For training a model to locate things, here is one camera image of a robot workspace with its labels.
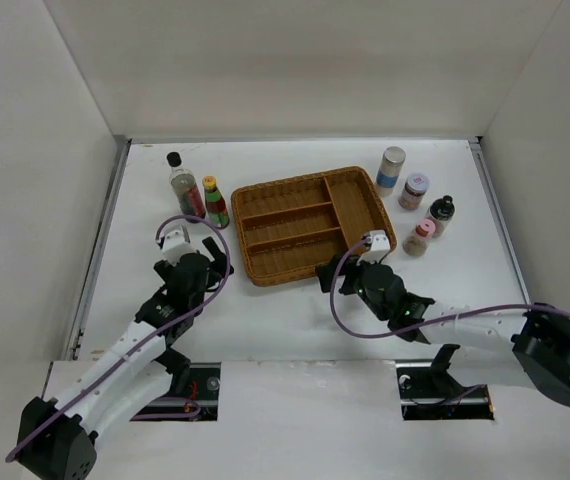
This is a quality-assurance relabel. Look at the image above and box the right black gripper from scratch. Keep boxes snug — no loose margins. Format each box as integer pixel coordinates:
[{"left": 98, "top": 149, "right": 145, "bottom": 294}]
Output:
[{"left": 316, "top": 250, "right": 389, "bottom": 321}]

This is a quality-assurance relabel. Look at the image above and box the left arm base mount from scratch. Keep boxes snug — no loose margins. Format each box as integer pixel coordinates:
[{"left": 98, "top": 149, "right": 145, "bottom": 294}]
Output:
[{"left": 132, "top": 363, "right": 222, "bottom": 422}]

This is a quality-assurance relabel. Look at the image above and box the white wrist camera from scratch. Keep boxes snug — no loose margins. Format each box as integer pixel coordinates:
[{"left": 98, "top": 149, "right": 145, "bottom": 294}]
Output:
[
  {"left": 157, "top": 226, "right": 196, "bottom": 265},
  {"left": 359, "top": 230, "right": 392, "bottom": 263}
]

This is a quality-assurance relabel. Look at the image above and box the spice jar white lid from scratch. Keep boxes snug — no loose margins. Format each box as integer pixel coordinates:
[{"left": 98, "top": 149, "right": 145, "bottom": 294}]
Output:
[{"left": 398, "top": 172, "right": 430, "bottom": 210}]

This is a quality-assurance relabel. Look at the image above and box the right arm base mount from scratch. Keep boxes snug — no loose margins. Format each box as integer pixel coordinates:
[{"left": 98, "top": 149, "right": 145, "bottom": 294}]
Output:
[{"left": 396, "top": 345, "right": 494, "bottom": 421}]

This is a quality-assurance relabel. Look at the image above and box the tall jar silver lid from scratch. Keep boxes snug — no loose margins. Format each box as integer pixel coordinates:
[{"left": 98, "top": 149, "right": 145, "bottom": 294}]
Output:
[{"left": 375, "top": 146, "right": 406, "bottom": 197}]

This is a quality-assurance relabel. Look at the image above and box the woven wicker divided basket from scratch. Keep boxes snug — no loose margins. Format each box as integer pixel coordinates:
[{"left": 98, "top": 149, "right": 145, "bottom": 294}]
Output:
[{"left": 231, "top": 166, "right": 397, "bottom": 287}]

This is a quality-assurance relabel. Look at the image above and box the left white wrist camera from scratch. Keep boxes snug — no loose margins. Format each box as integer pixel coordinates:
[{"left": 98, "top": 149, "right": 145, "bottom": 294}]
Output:
[{"left": 157, "top": 226, "right": 196, "bottom": 265}]

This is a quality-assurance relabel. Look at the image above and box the spice jar pink lid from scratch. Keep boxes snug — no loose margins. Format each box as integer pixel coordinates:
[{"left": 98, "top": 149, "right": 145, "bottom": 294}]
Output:
[{"left": 402, "top": 219, "right": 436, "bottom": 257}]

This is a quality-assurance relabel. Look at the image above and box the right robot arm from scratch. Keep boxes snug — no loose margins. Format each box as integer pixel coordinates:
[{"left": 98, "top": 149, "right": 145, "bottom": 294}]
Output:
[{"left": 316, "top": 255, "right": 570, "bottom": 407}]

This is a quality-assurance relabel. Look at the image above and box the clear bottle black cap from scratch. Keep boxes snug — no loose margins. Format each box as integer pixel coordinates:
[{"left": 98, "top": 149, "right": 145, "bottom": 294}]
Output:
[{"left": 166, "top": 152, "right": 206, "bottom": 219}]

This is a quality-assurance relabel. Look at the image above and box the green red sauce bottle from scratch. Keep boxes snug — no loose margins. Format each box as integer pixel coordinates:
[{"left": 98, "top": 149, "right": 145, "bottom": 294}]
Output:
[{"left": 202, "top": 176, "right": 230, "bottom": 229}]

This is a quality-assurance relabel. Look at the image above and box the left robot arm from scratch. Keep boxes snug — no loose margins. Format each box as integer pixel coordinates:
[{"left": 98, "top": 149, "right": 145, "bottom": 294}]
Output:
[{"left": 7, "top": 237, "right": 233, "bottom": 479}]

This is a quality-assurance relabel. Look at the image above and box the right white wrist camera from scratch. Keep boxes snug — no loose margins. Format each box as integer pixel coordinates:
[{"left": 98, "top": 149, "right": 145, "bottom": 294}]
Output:
[{"left": 359, "top": 230, "right": 392, "bottom": 263}]

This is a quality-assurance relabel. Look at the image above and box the small jar black cap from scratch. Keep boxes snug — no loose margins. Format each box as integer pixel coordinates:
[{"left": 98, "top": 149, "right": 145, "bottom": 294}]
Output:
[{"left": 426, "top": 195, "right": 455, "bottom": 238}]

